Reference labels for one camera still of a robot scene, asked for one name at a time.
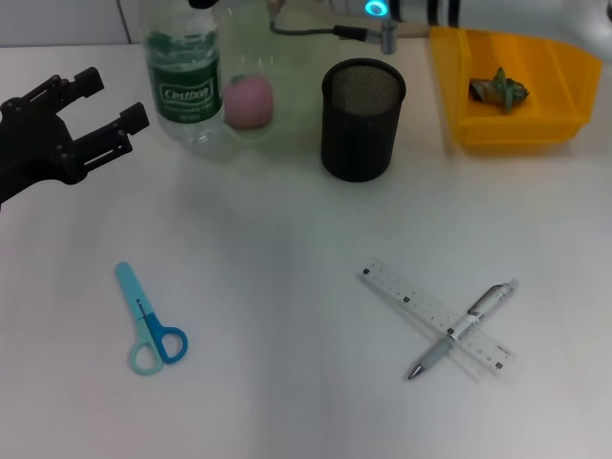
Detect pink toy peach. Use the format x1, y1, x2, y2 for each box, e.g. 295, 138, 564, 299
223, 74, 275, 129

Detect white grey ballpoint pen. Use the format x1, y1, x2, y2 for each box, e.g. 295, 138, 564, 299
405, 278, 521, 383

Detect clear green-label water bottle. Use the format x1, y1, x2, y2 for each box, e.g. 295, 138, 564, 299
142, 0, 226, 155

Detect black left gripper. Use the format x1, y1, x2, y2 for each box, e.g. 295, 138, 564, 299
0, 66, 152, 206

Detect translucent green fruit bowl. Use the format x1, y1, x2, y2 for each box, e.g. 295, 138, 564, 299
214, 4, 332, 155

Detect clear plastic ruler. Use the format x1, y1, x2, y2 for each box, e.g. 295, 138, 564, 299
357, 257, 516, 380

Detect black mesh pen holder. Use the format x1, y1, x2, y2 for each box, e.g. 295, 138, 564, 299
320, 57, 408, 183

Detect blue safety scissors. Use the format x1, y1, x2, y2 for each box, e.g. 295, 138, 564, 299
114, 261, 188, 378

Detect yellow plastic bin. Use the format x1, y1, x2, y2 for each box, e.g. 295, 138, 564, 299
428, 26, 603, 154

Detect green plastic wrapper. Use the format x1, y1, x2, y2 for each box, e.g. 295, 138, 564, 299
468, 66, 532, 114

